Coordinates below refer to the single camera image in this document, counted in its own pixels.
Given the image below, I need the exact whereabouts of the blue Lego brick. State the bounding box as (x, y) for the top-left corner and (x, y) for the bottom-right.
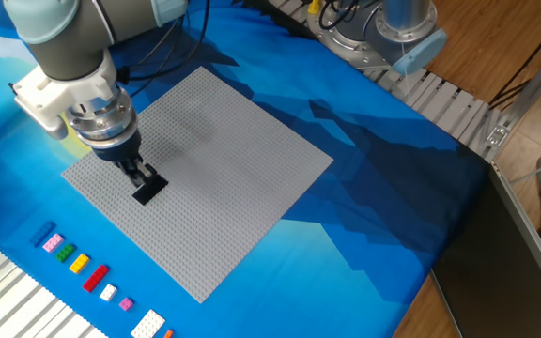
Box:
(29, 220), (57, 249)

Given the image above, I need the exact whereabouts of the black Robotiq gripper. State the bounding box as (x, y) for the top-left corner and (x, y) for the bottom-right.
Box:
(90, 129), (158, 190)

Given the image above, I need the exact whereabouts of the blue mountain print cloth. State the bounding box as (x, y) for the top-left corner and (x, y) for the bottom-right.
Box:
(0, 0), (490, 338)

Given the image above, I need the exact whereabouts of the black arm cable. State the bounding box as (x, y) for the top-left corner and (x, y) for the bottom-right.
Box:
(116, 0), (211, 100)

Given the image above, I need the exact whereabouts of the red Lego brick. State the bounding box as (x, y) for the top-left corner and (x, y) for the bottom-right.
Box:
(81, 263), (111, 294)

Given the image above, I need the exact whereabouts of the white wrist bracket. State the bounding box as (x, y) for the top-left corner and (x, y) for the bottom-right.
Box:
(8, 51), (119, 141)

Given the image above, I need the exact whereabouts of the black Lego plate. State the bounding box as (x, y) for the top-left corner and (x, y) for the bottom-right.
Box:
(131, 174), (170, 207)

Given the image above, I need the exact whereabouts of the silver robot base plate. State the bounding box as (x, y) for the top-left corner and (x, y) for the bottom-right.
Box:
(306, 4), (394, 71)

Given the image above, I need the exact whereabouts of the large grey Lego baseplate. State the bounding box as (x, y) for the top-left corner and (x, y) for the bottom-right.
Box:
(61, 65), (334, 304)

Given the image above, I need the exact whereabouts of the aluminium beam with corner bracket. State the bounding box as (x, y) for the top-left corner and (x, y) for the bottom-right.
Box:
(484, 30), (541, 163)

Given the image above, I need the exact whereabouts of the green Lego brick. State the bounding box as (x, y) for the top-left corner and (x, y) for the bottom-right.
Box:
(54, 242), (77, 264)

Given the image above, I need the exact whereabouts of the yellow Lego brick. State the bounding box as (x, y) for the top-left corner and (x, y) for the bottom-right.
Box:
(68, 253), (91, 275)

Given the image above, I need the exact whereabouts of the black looped cable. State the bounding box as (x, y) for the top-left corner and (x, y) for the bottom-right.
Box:
(317, 0), (362, 32)

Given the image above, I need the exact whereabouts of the black floor cable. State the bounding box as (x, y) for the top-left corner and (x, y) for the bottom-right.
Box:
(487, 8), (541, 109)

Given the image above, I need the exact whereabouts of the pink Lego brick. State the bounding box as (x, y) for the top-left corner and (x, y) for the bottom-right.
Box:
(41, 232), (65, 254)

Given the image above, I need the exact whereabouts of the large white Lego plate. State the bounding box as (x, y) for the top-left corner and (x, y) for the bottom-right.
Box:
(130, 308), (167, 338)

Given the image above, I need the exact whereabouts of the dark panel with metal frame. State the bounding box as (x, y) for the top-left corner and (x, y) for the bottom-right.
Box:
(429, 161), (541, 338)

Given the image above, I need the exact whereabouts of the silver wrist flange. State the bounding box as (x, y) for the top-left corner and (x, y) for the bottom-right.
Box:
(66, 86), (139, 149)

